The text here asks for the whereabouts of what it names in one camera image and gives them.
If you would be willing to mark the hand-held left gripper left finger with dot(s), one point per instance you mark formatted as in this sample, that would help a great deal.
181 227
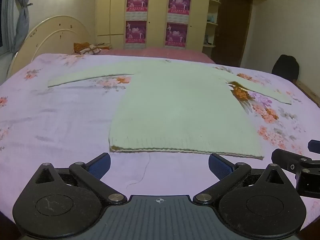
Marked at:
101 166

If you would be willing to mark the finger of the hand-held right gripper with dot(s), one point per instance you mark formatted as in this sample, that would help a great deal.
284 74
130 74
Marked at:
314 146
282 157

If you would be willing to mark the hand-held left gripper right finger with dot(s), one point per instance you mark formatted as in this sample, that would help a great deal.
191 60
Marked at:
220 166

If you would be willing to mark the pale green knit sweater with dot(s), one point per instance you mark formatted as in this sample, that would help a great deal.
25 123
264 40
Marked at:
175 110

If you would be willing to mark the loose thread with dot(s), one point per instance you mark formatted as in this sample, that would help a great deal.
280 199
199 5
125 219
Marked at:
146 167

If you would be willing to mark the lilac floral bed sheet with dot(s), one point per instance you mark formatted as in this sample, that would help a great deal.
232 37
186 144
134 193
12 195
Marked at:
62 130

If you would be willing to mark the black chair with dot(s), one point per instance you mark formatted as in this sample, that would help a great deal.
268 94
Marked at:
285 67

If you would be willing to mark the patterned pillow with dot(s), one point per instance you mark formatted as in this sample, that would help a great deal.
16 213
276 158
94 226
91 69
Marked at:
100 48

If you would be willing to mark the orange cloth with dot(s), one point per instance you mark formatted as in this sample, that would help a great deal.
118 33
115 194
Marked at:
80 47

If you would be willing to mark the pink checked bed sheet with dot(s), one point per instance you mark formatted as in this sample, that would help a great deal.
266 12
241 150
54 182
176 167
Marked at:
162 53

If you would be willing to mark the dark brown wooden door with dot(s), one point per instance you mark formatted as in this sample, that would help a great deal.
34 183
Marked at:
232 30

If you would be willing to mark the cream arched headboard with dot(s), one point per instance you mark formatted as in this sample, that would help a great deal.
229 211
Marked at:
50 35

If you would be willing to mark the cream corner shelf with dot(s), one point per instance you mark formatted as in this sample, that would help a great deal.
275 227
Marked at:
212 25

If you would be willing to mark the pale blue shelf ornament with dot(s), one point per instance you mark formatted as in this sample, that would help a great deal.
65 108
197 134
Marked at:
211 18

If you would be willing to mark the cream wardrobe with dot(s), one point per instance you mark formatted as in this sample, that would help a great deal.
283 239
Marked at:
157 17

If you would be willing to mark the grey tied curtain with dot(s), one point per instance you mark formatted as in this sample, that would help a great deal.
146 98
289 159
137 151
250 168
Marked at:
21 22

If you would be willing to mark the wooden bed frame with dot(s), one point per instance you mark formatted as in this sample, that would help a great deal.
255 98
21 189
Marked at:
308 91

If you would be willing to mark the magenta wall poster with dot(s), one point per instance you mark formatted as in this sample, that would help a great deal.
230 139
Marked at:
137 0
176 35
135 32
179 2

